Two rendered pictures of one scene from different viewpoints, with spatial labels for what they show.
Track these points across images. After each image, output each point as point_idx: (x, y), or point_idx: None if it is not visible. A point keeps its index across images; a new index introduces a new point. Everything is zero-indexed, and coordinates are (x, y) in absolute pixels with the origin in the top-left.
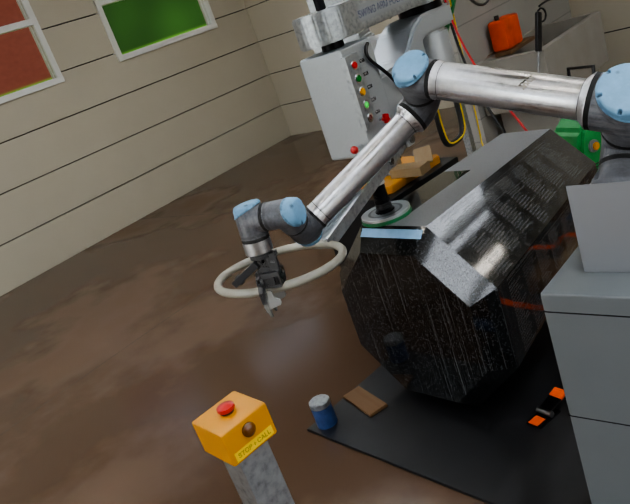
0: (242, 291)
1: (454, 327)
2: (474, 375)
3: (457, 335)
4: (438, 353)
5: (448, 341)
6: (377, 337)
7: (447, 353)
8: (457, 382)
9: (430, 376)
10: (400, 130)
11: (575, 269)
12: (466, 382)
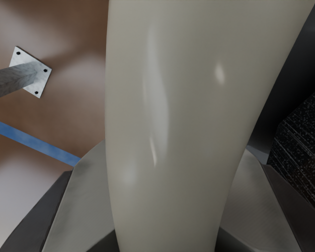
0: None
1: (304, 194)
2: (271, 161)
3: (297, 187)
4: (311, 147)
5: (305, 171)
6: None
7: (301, 157)
8: (283, 139)
9: (310, 116)
10: None
11: None
12: (276, 148)
